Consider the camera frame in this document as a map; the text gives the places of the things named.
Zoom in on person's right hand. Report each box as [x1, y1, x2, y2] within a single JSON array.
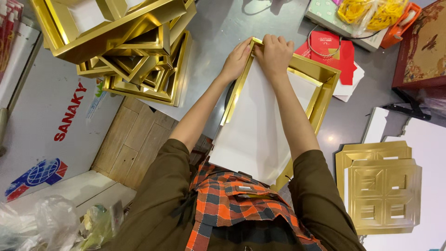
[[254, 34, 295, 84]]

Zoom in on person's left hand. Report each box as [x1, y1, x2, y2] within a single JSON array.
[[219, 36, 254, 84]]

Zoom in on gold cardboard box tray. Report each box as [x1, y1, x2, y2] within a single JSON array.
[[219, 36, 341, 192]]

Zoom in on white cardboard sheet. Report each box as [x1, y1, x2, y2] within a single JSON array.
[[208, 57, 318, 186]]

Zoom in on pale patterned flat box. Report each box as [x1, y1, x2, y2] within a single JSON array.
[[305, 0, 388, 52]]

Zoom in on red folded paper carton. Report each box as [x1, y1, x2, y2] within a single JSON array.
[[294, 30, 358, 86]]

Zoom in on white paper sheets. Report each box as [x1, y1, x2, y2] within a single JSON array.
[[332, 63, 365, 102]]

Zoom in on pile of gold box trays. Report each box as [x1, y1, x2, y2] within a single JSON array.
[[30, 0, 198, 107]]

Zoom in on bag of yellow bands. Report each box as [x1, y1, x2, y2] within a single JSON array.
[[337, 0, 409, 33]]

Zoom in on orange tape dispenser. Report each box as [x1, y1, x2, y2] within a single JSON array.
[[379, 2, 422, 50]]

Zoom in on orange plaid apron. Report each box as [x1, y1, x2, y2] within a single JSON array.
[[185, 161, 328, 251]]

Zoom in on gold die-cut cardboard flat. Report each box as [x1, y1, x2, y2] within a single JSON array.
[[344, 159, 423, 235], [335, 140, 413, 203]]

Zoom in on black metal tool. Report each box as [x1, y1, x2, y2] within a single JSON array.
[[381, 87, 433, 121]]

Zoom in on dark red decorated box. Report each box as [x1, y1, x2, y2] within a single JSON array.
[[392, 0, 446, 90]]

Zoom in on clear plastic wrap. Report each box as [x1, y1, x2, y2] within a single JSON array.
[[417, 87, 446, 118]]

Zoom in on stack of white cardboard flats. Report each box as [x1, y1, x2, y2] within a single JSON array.
[[361, 106, 446, 251]]

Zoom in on white chest freezer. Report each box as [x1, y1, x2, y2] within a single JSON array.
[[0, 21, 125, 203]]

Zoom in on stack of red packets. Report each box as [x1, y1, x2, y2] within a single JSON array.
[[0, 0, 24, 72]]

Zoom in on heap of clear plastic bags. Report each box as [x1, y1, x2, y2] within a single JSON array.
[[0, 195, 125, 251]]

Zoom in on black cable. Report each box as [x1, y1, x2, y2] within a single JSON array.
[[308, 25, 382, 58]]

